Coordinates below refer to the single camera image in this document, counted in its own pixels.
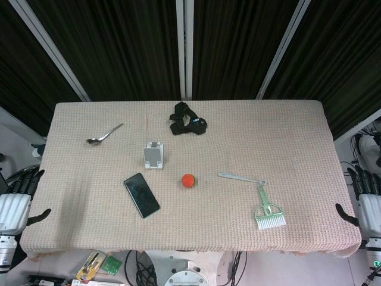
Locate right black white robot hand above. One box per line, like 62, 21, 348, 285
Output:
335, 165, 381, 239

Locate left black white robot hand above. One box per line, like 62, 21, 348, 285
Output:
0, 169, 52, 236

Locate black smartphone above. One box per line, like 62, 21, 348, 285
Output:
123, 172, 161, 219

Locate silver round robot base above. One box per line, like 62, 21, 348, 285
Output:
144, 250, 227, 286

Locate white phone stand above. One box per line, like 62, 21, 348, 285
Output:
143, 141, 165, 170

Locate yellow tool package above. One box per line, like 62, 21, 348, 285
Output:
76, 251, 107, 282

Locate green brush white bristles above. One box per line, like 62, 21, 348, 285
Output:
254, 184, 287, 230

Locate metal spoon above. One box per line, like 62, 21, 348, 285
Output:
86, 123, 124, 145

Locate green circuit board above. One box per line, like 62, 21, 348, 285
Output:
101, 254, 123, 275

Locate beige woven tablecloth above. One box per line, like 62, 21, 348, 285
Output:
19, 100, 363, 259

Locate orange red ball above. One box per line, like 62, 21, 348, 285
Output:
181, 173, 196, 189

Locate metal tube frame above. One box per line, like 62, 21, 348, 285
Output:
0, 165, 40, 187

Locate black cable bundle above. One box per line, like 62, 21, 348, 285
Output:
124, 250, 158, 286
227, 251, 248, 286

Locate white partition post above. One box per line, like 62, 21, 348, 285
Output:
8, 0, 90, 102
255, 0, 312, 100
175, 0, 195, 101

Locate black strap harness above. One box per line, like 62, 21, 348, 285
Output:
169, 101, 208, 136

